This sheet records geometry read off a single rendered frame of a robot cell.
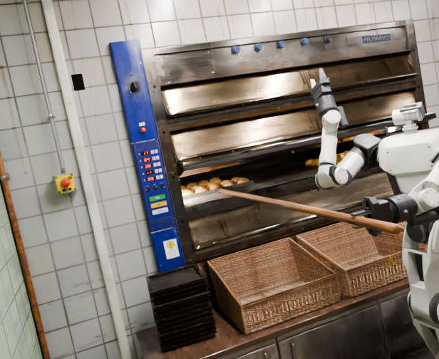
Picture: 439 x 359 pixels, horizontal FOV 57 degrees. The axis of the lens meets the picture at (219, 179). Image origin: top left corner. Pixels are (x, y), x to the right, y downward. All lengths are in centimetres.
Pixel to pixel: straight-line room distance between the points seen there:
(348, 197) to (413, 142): 105
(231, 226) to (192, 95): 81
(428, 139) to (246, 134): 107
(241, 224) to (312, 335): 75
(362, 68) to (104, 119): 173
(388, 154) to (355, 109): 105
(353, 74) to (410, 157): 117
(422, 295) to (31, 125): 204
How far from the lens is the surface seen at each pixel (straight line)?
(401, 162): 190
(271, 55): 266
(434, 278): 206
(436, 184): 154
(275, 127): 258
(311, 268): 246
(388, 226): 122
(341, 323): 228
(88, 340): 247
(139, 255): 236
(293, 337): 216
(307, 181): 267
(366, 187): 294
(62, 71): 233
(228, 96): 247
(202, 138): 240
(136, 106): 230
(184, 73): 244
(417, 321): 220
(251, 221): 251
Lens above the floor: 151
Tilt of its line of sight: 5 degrees down
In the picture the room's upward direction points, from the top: 11 degrees counter-clockwise
